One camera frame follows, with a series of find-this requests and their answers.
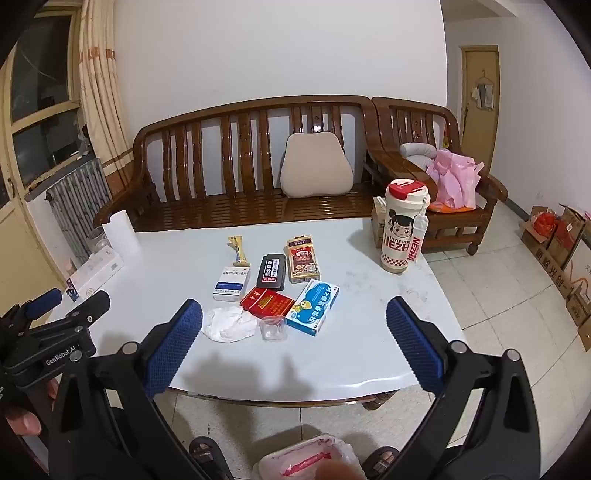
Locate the clear glass jar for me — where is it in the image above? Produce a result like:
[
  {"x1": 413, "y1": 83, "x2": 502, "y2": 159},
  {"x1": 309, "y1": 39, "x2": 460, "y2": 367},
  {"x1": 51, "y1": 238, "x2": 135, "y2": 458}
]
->
[{"x1": 86, "y1": 226, "x2": 110, "y2": 254}]

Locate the flat printed cardboard sheet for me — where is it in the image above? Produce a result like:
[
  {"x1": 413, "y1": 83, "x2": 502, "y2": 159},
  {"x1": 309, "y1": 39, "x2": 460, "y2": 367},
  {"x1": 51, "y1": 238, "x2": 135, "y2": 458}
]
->
[{"x1": 560, "y1": 240, "x2": 591, "y2": 298}]

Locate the person's right foot in sandal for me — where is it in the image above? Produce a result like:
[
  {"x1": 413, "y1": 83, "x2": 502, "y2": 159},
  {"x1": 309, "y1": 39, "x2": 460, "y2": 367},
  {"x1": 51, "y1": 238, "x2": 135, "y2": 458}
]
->
[{"x1": 362, "y1": 445, "x2": 400, "y2": 480}]

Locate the brown and red packet box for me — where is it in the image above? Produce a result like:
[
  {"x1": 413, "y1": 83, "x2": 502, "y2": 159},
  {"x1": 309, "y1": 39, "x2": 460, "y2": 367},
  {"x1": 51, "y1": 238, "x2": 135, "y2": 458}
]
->
[{"x1": 286, "y1": 236, "x2": 322, "y2": 284}]

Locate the hanger with clothes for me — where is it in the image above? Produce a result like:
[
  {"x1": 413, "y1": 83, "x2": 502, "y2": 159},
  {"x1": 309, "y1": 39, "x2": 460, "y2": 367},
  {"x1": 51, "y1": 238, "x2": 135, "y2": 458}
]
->
[{"x1": 469, "y1": 69, "x2": 495, "y2": 111}]

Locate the yellow snack wrapper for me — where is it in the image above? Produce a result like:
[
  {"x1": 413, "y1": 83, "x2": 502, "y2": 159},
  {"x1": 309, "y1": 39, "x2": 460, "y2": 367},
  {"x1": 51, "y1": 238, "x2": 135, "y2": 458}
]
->
[{"x1": 226, "y1": 235, "x2": 253, "y2": 269}]

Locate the grey radiator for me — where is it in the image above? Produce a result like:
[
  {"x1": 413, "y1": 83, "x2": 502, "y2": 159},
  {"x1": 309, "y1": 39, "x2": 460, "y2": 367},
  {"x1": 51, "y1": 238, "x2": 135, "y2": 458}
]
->
[{"x1": 45, "y1": 156, "x2": 114, "y2": 267}]

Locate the large white red-lidded cup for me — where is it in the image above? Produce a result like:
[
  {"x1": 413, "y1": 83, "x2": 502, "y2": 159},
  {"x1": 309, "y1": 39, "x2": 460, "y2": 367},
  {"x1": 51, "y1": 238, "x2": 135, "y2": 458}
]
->
[{"x1": 380, "y1": 179, "x2": 431, "y2": 274}]

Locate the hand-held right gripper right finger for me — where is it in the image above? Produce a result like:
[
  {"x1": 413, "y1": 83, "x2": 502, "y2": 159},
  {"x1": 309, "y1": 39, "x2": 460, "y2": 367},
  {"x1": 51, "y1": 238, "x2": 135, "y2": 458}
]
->
[{"x1": 378, "y1": 296, "x2": 542, "y2": 480}]

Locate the person's left hand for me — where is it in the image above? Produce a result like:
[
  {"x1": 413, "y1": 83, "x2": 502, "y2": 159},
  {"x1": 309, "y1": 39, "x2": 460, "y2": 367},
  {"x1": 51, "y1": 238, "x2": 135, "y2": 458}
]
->
[{"x1": 4, "y1": 378, "x2": 59, "y2": 437}]

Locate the blue cartoon medicine box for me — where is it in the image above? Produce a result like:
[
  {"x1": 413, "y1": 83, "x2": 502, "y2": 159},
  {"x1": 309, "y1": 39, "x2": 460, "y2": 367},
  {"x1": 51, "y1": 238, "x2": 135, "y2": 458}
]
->
[{"x1": 285, "y1": 278, "x2": 341, "y2": 337}]

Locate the black box with white label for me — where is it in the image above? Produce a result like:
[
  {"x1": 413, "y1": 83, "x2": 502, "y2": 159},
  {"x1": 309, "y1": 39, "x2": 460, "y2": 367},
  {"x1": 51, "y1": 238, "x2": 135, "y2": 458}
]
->
[{"x1": 255, "y1": 253, "x2": 287, "y2": 292}]

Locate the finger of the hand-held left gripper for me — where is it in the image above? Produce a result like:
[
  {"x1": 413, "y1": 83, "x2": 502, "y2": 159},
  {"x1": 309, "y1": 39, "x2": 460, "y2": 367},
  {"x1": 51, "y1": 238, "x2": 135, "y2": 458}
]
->
[
  {"x1": 25, "y1": 290, "x2": 112, "y2": 344},
  {"x1": 0, "y1": 288, "x2": 64, "y2": 330}
]

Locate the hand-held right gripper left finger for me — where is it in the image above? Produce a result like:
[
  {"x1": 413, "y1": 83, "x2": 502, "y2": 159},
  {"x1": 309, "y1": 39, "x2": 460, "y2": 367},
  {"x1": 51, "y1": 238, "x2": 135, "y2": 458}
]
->
[{"x1": 48, "y1": 298, "x2": 232, "y2": 480}]

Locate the small clear plastic cup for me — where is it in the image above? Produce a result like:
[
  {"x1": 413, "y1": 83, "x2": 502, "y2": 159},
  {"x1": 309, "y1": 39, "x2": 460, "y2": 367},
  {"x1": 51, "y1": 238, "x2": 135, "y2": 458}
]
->
[{"x1": 258, "y1": 315, "x2": 288, "y2": 342}]

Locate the brown wooden sofa bench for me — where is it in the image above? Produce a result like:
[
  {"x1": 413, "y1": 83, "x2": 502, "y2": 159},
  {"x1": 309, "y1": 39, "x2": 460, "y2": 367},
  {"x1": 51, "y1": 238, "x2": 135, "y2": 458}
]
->
[{"x1": 92, "y1": 95, "x2": 385, "y2": 233}]

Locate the tall cardboard box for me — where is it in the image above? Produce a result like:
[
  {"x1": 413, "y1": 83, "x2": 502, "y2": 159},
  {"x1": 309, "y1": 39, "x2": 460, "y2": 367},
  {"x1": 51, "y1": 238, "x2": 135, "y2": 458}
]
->
[{"x1": 549, "y1": 204, "x2": 588, "y2": 269}]

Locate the beige striped curtain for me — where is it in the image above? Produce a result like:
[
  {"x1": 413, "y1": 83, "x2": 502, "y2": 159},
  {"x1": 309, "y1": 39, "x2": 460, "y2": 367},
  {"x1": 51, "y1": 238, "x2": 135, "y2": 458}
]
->
[{"x1": 75, "y1": 0, "x2": 136, "y2": 186}]

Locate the brown wooden armchair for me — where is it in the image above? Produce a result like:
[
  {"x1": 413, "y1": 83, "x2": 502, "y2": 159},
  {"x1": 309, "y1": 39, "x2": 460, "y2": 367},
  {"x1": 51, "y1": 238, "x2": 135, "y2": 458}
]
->
[{"x1": 364, "y1": 96, "x2": 509, "y2": 256}]

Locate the white and blue medicine box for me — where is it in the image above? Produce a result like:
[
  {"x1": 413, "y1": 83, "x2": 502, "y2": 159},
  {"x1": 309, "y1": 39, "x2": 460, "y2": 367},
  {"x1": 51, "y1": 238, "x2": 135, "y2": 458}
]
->
[{"x1": 213, "y1": 266, "x2": 251, "y2": 302}]

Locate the white pink plastic bag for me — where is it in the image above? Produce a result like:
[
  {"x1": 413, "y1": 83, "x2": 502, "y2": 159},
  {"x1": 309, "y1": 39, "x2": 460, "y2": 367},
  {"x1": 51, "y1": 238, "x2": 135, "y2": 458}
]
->
[{"x1": 257, "y1": 432, "x2": 361, "y2": 480}]

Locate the grey rolled pillow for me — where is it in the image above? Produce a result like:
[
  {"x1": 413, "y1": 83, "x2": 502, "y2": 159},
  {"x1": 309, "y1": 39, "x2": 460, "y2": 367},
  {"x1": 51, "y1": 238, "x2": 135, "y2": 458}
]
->
[{"x1": 399, "y1": 142, "x2": 439, "y2": 168}]

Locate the white paper roll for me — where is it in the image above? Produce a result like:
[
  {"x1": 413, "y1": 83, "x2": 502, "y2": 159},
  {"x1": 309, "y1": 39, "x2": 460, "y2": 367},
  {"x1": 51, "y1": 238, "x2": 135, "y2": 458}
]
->
[{"x1": 101, "y1": 209, "x2": 140, "y2": 260}]

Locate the small cardboard box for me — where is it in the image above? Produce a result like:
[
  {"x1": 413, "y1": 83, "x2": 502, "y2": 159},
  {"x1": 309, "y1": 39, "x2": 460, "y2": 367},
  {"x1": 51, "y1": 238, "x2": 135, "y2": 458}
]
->
[{"x1": 565, "y1": 281, "x2": 591, "y2": 327}]

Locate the open cardboard box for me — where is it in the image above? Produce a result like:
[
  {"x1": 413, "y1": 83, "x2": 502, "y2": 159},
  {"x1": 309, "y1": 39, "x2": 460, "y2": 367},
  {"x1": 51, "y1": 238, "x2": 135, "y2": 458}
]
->
[{"x1": 521, "y1": 205, "x2": 562, "y2": 257}]

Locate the red plastic bag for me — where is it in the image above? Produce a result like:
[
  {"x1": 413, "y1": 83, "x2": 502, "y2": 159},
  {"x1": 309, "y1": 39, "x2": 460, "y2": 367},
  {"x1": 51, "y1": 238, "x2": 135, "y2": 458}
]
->
[{"x1": 533, "y1": 211, "x2": 560, "y2": 237}]

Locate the printed cardboard carton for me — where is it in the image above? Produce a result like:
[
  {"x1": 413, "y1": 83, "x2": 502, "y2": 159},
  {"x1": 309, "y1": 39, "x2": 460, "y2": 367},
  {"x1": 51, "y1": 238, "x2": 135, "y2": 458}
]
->
[{"x1": 371, "y1": 196, "x2": 393, "y2": 250}]

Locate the yellow-framed window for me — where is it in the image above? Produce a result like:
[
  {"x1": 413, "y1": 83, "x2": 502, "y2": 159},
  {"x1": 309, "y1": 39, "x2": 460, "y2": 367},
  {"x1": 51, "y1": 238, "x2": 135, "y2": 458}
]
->
[{"x1": 0, "y1": 9, "x2": 85, "y2": 210}]

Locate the crumpled white tissue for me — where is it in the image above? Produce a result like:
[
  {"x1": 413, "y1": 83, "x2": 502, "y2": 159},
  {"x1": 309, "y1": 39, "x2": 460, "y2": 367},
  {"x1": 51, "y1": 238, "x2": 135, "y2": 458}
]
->
[{"x1": 201, "y1": 306, "x2": 258, "y2": 343}]

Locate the yellow wooden door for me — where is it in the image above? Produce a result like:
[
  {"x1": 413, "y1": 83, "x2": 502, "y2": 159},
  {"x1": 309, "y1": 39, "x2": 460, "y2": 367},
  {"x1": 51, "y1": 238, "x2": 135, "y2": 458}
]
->
[{"x1": 459, "y1": 45, "x2": 501, "y2": 179}]

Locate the person's left foot in sandal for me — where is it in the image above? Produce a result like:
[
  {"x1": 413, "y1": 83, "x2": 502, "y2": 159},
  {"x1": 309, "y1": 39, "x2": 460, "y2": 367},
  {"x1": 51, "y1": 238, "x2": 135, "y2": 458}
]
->
[{"x1": 189, "y1": 436, "x2": 234, "y2": 480}]

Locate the beige back cushion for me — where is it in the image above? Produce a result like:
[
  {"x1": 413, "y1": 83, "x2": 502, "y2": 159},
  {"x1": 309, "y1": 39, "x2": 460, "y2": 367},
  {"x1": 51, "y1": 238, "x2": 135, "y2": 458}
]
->
[{"x1": 281, "y1": 131, "x2": 356, "y2": 199}]

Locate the long white box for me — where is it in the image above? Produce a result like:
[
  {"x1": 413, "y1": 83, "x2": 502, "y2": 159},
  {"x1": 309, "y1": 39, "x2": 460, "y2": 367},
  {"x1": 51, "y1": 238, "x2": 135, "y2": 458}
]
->
[{"x1": 69, "y1": 246, "x2": 126, "y2": 299}]

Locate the person's foot in sandal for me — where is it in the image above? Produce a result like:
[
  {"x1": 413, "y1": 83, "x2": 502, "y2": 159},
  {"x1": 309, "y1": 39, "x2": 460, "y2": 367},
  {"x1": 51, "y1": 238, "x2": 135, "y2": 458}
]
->
[
  {"x1": 362, "y1": 445, "x2": 400, "y2": 480},
  {"x1": 189, "y1": 436, "x2": 234, "y2": 480}
]

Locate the flat red box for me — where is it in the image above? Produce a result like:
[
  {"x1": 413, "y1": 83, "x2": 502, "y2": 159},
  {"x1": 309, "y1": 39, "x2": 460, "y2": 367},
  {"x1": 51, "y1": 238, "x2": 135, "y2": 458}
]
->
[{"x1": 239, "y1": 287, "x2": 296, "y2": 319}]

